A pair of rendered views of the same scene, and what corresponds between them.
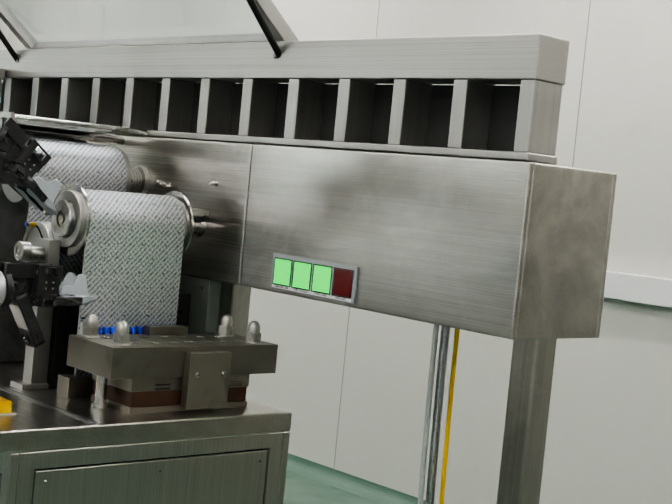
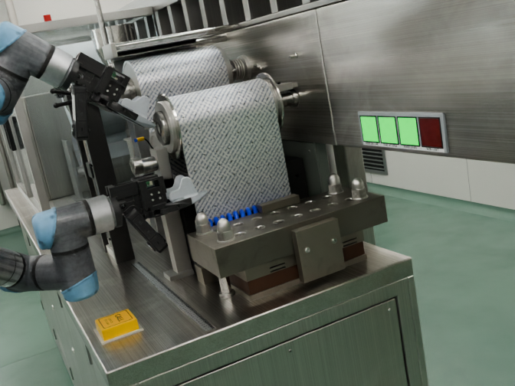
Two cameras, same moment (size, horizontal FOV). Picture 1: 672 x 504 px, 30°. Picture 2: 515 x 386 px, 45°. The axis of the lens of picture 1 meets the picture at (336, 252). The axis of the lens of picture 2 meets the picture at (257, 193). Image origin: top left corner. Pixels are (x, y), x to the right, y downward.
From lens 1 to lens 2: 128 cm
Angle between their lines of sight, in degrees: 21
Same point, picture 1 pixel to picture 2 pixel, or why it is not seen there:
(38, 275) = (141, 191)
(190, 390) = (304, 265)
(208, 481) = (342, 344)
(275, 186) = (344, 44)
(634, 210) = not seen: outside the picture
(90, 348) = (201, 248)
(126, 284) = (233, 171)
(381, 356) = not seen: hidden behind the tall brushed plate
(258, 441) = (383, 293)
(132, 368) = (241, 262)
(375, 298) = (470, 145)
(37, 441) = (153, 367)
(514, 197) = not seen: outside the picture
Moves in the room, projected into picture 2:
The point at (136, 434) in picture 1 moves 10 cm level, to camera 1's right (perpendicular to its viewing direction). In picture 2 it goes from (256, 328) to (307, 325)
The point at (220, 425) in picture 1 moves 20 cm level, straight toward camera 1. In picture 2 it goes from (340, 292) to (331, 340)
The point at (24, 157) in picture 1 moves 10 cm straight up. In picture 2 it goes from (103, 85) to (92, 36)
